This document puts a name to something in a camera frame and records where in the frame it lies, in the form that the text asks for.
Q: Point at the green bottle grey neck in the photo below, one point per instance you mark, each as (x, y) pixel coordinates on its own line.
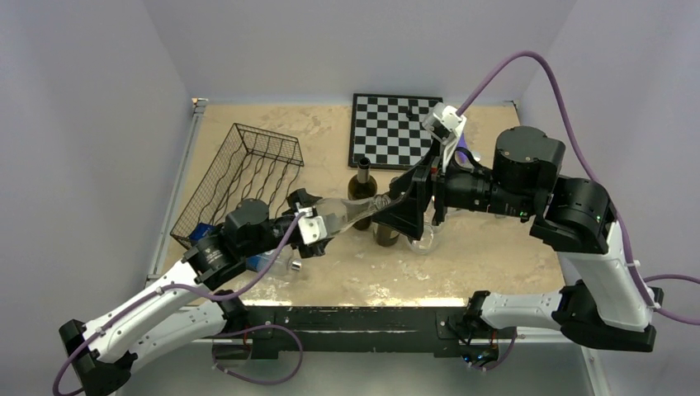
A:
(363, 187)

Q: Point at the purple flashlight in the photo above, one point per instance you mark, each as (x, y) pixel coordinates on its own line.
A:
(460, 157)

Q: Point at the clear bottle near silver cap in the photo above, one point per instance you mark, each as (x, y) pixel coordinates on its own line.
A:
(429, 241)

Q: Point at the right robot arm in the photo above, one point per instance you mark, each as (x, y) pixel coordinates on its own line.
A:
(601, 307)

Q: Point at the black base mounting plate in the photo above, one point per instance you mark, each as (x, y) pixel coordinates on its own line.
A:
(439, 331)

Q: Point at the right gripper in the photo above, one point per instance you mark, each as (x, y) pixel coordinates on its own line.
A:
(418, 184)

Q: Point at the blue square bottle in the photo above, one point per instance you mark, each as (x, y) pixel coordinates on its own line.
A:
(286, 262)

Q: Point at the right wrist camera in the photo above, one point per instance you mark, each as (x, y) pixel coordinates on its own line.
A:
(445, 126)

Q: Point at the clear wine bottle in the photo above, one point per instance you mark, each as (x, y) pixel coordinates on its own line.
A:
(338, 215)

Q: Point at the black wire wine rack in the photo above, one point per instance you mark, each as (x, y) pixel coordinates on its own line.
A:
(251, 163)

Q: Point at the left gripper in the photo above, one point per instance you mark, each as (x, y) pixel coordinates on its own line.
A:
(300, 196)

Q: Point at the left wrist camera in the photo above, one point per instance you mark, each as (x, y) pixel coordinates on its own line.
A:
(311, 225)

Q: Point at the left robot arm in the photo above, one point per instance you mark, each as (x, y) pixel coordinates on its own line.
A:
(199, 296)

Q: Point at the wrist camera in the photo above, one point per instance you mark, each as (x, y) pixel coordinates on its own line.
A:
(445, 126)
(311, 225)

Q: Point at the black white chessboard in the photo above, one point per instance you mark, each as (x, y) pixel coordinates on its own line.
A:
(381, 131)

